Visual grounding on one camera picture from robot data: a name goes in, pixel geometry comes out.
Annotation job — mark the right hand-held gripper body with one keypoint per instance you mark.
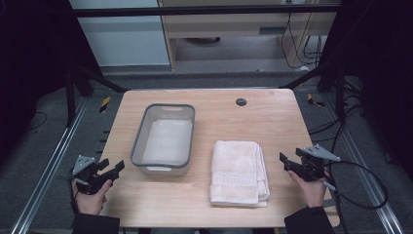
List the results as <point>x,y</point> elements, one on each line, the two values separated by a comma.
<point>313,165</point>

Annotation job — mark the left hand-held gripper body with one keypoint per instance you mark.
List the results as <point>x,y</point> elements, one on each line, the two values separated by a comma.
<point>85,169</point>

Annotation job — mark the white towel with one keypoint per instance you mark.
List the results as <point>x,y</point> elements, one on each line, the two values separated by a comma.
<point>235,172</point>

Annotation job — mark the white basin with grey rim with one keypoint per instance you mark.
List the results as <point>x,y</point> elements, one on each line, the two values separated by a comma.
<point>167,143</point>

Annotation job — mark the person's right hand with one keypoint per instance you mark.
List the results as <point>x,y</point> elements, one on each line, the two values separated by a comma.
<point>311,193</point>

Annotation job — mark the person's left hand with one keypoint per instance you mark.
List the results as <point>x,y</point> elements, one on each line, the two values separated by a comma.
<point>89,203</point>

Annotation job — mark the yellow black striped tape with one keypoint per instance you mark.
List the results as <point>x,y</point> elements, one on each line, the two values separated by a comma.
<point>105,104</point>
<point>314,100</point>

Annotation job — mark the black metal stand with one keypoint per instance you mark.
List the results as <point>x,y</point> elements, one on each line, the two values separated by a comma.
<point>69,97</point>
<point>339,94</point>

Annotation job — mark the dark curtain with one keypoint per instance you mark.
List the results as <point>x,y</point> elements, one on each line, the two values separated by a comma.
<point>383,81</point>
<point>29,65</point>

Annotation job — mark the white cabinet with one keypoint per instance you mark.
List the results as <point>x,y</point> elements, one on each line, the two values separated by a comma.
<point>123,42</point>

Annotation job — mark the light wooden desk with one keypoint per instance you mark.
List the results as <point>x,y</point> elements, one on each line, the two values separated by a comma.
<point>227,26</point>

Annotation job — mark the aluminium floor rail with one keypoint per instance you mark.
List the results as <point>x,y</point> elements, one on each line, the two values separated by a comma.
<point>367,175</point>
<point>48,165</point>

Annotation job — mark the black horizontal frame bar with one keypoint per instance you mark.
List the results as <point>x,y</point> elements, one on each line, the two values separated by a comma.
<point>195,10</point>

